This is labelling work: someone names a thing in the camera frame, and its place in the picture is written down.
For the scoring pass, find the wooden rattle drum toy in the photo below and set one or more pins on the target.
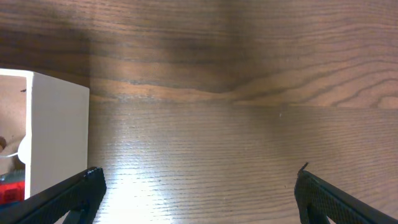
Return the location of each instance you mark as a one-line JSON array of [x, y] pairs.
[[14, 152]]

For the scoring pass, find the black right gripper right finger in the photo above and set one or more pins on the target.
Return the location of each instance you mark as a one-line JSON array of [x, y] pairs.
[[323, 203]]

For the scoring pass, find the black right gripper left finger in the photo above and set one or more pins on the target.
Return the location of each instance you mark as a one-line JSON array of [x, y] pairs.
[[77, 198]]

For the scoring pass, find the white cardboard box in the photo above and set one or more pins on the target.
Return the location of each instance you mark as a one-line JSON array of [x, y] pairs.
[[53, 114]]

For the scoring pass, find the red toy truck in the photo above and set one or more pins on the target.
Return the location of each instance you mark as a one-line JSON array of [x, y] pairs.
[[12, 187]]

